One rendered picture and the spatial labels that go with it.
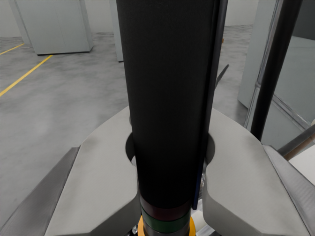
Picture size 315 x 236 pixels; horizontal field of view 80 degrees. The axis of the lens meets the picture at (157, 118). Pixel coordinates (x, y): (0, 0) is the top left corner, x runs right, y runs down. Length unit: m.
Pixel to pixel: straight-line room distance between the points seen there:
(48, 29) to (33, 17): 0.51
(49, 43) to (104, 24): 5.29
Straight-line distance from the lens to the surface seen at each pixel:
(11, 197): 2.38
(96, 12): 12.40
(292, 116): 1.26
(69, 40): 7.53
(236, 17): 14.09
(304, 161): 0.55
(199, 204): 0.21
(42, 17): 7.64
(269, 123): 1.46
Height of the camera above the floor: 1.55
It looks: 32 degrees down
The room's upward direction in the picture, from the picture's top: 2 degrees counter-clockwise
